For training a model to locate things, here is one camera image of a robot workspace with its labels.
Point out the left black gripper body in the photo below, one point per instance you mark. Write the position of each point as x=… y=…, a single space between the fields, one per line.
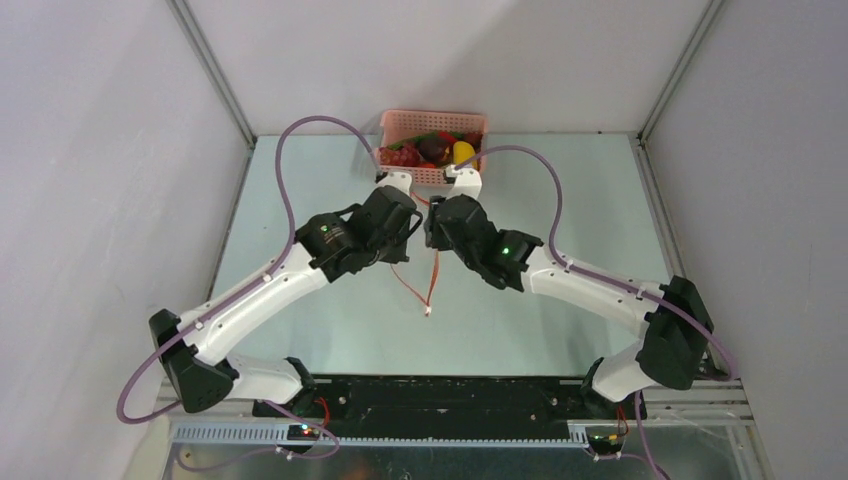
x=392 y=249

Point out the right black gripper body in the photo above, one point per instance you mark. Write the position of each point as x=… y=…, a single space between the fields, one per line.
x=444 y=228

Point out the clear zip bag orange zipper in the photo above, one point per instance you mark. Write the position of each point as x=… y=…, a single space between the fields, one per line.
x=422 y=282

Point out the pink plastic basket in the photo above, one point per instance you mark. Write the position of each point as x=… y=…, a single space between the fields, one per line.
x=397 y=124

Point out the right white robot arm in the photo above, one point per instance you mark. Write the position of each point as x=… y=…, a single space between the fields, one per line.
x=669 y=321

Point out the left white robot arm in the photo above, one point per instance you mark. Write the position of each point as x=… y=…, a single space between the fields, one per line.
x=198 y=358

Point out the yellow mango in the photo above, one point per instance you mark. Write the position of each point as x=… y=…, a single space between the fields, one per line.
x=462 y=151

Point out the red grape bunch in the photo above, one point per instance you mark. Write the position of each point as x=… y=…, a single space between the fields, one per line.
x=405 y=155

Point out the red strawberry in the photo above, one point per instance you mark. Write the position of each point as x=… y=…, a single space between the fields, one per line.
x=474 y=139

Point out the left green circuit board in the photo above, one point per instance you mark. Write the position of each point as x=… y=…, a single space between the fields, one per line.
x=305 y=432

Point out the green circuit board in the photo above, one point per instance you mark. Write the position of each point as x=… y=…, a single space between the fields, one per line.
x=605 y=445
x=305 y=432

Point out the right green circuit board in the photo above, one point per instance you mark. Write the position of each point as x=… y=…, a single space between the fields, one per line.
x=605 y=445

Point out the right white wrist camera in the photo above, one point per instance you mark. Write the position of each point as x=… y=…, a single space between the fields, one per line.
x=463 y=181

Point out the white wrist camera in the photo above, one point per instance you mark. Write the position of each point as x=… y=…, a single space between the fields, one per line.
x=398 y=179
x=463 y=181

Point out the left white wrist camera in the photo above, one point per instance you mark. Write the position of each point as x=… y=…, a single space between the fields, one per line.
x=398 y=179

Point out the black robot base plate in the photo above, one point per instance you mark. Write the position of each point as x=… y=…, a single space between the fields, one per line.
x=470 y=407

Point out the grey slotted cable duct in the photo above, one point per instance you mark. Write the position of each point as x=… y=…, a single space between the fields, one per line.
x=274 y=434

